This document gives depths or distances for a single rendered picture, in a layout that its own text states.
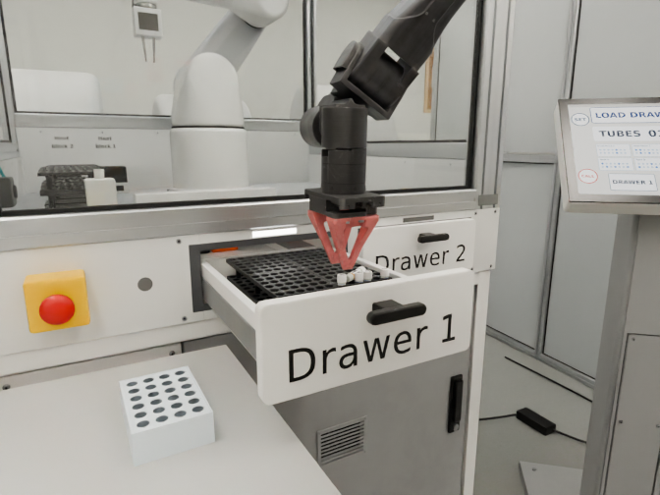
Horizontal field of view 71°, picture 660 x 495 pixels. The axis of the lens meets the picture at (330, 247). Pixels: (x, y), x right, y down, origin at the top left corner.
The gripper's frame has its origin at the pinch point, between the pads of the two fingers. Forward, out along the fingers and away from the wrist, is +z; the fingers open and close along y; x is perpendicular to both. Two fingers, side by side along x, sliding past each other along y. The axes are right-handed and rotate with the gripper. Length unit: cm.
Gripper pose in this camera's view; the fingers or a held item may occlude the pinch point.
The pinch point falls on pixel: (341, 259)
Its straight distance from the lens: 61.4
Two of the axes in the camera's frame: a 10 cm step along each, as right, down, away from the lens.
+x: -8.7, 1.1, -4.7
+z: -0.2, 9.7, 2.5
